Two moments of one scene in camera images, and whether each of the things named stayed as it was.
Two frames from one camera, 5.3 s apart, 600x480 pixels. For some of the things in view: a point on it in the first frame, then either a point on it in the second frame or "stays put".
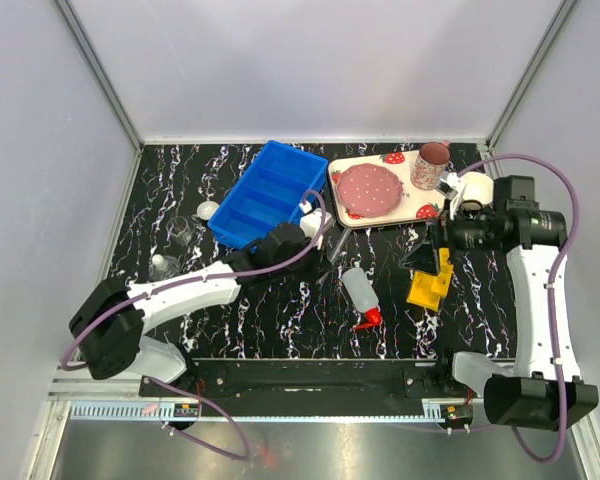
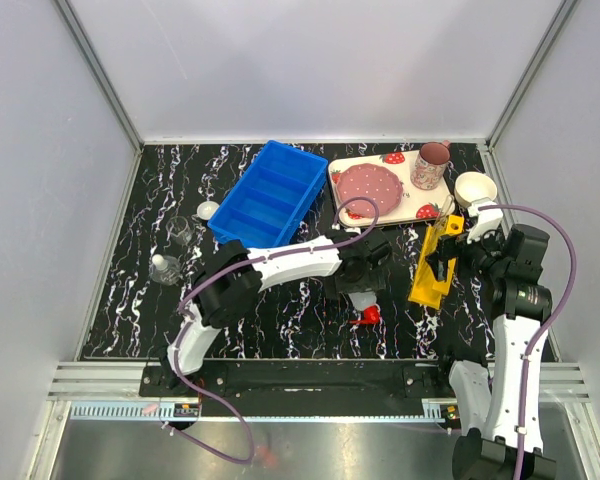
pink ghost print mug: (430, 160) stays put
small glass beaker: (179, 230) stays put
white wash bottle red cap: (363, 296) stays put
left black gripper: (320, 266) to (371, 280)
